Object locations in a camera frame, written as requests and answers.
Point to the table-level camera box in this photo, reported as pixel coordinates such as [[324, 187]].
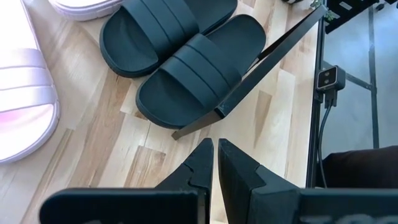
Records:
[[329, 77]]

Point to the black metal frame shelf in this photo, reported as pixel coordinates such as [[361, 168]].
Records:
[[264, 70]]

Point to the black rubber slide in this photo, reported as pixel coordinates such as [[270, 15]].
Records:
[[130, 46], [168, 99]]

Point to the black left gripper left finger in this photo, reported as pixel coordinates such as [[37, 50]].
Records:
[[124, 208]]

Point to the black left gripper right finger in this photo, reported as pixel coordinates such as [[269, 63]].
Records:
[[280, 205]]

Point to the spiky green potted plant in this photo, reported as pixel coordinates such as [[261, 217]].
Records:
[[330, 15]]

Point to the pink rubber slide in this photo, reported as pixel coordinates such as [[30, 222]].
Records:
[[84, 11], [25, 124]]

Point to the black aluminium table frame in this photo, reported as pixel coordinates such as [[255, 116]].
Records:
[[311, 155]]

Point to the dark brown seat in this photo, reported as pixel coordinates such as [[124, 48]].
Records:
[[360, 168]]

